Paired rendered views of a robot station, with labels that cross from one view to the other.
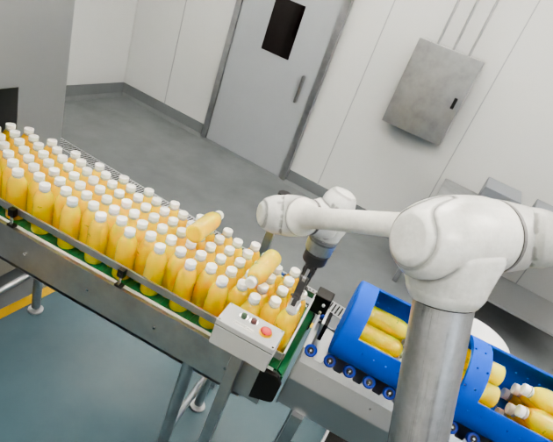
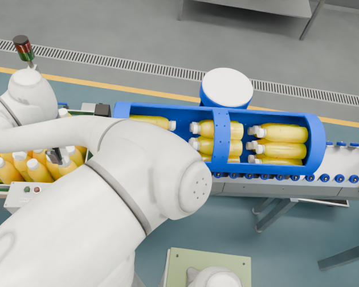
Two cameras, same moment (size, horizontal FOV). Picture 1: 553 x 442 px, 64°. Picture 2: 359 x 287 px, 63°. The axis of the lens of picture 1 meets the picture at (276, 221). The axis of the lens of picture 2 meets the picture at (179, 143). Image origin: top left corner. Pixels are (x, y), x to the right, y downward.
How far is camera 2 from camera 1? 69 cm
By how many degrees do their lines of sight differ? 33
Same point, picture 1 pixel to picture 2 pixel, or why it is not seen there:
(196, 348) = not seen: hidden behind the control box
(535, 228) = (151, 197)
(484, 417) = (234, 168)
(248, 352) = not seen: hidden behind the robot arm
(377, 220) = (43, 139)
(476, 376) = (220, 148)
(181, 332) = (0, 201)
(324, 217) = not seen: outside the picture
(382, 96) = not seen: outside the picture
